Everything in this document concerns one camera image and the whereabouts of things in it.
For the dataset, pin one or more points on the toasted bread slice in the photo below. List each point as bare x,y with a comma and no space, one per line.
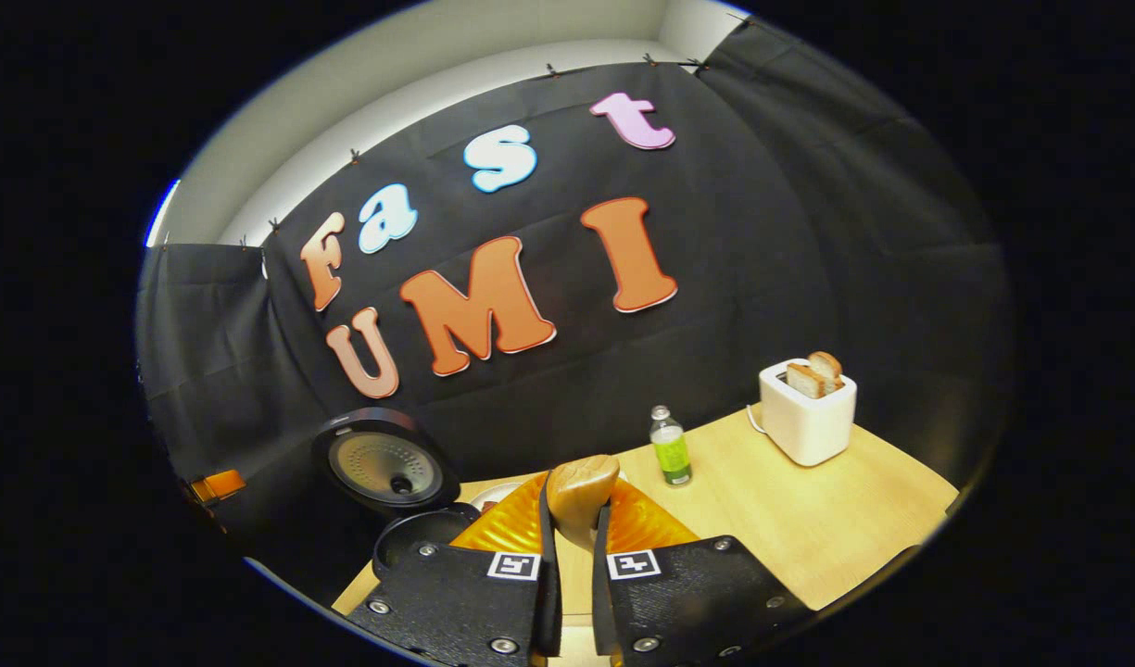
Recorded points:
805,381
828,369

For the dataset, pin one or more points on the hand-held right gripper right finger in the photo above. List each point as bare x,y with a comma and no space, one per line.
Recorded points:
602,602

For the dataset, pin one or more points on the white toaster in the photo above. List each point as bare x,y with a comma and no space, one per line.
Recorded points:
808,426

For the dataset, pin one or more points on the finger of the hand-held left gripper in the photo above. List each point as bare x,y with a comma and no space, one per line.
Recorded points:
220,486

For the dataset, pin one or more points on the green drink bottle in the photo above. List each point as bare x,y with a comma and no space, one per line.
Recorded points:
672,454

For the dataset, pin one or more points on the wooden spoon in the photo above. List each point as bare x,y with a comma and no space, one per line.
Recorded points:
581,491

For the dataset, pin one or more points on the black backdrop cloth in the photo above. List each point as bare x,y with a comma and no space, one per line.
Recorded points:
808,232

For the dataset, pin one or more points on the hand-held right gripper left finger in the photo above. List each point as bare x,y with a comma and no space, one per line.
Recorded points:
550,602

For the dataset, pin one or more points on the white round plate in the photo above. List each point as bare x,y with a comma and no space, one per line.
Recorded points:
500,493

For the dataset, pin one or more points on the black rice cooker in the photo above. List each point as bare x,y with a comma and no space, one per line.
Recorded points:
382,463

